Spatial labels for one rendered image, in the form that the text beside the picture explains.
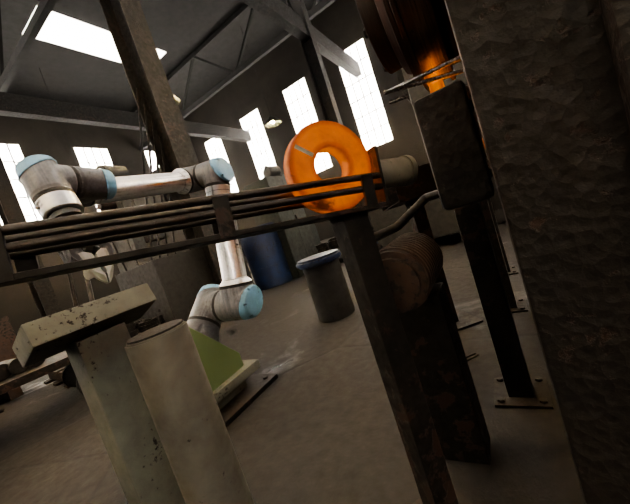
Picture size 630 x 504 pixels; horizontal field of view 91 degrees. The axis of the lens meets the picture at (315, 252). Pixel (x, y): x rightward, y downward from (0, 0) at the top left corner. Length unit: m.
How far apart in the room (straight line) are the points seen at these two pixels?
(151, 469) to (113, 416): 0.15
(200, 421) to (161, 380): 0.11
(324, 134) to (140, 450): 0.76
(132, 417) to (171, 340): 0.24
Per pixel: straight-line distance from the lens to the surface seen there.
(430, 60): 0.93
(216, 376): 1.43
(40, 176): 1.03
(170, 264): 3.66
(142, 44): 4.46
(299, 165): 0.52
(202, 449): 0.75
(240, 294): 1.38
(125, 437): 0.86
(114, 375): 0.84
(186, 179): 1.52
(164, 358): 0.68
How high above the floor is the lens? 0.62
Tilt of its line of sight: 4 degrees down
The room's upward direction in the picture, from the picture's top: 18 degrees counter-clockwise
